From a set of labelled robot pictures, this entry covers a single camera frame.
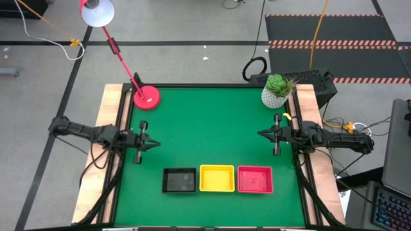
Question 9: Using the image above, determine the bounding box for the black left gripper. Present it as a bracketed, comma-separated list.
[125, 120, 161, 164]

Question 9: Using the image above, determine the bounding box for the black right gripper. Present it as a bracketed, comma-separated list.
[256, 114, 293, 157]

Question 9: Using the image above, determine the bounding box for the black plastic basket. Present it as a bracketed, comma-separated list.
[161, 167, 197, 194]

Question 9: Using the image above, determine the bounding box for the red plastic basket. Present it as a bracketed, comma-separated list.
[236, 165, 274, 194]

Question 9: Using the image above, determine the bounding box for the yellow plastic basket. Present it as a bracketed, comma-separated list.
[198, 164, 236, 193]

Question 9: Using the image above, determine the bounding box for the succulent in white pot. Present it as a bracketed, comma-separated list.
[261, 73, 299, 110]

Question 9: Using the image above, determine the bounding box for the red desk lamp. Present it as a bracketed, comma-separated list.
[79, 0, 161, 112]

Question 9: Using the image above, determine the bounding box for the green table mat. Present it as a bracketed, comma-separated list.
[114, 86, 306, 227]

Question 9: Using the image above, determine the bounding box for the black mat with striped edge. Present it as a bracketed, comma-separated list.
[268, 44, 411, 85]
[265, 13, 398, 46]

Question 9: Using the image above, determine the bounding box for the grey laptop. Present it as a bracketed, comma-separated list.
[381, 98, 411, 198]

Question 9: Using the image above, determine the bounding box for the backlit black keyboard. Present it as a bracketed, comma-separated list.
[371, 189, 411, 231]

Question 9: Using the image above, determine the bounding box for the black cabinet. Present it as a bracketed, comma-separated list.
[0, 0, 49, 19]

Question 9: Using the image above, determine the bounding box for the black coiled cable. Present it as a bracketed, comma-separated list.
[241, 0, 269, 83]

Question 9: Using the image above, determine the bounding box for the white looped cable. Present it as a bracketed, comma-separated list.
[352, 121, 372, 138]

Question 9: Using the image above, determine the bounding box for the yellow hanging cable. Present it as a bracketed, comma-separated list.
[309, 0, 329, 69]

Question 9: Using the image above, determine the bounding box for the white floor cable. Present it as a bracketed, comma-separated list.
[13, 0, 86, 61]

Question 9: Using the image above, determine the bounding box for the orange cable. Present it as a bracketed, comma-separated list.
[16, 0, 77, 43]

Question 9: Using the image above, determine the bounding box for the grey floor bracket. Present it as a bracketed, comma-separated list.
[0, 66, 25, 77]

